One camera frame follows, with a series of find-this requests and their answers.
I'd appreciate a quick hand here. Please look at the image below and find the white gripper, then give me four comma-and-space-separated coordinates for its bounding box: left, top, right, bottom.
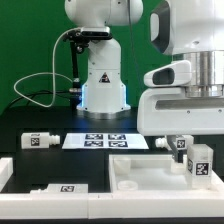
137, 88, 224, 163

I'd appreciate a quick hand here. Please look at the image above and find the white square tabletop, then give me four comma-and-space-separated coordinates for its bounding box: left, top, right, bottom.
109, 154, 224, 192

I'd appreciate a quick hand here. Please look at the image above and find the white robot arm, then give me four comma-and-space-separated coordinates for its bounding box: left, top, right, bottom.
65, 0, 224, 136

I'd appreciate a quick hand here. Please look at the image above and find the white U-shaped fence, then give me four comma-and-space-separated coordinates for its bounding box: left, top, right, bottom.
0, 158, 224, 220

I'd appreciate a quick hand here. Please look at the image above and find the white marker sheet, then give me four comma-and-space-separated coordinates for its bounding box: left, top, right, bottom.
62, 133, 148, 149

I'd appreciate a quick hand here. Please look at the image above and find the white cable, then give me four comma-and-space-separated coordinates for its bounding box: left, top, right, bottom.
13, 27, 81, 108

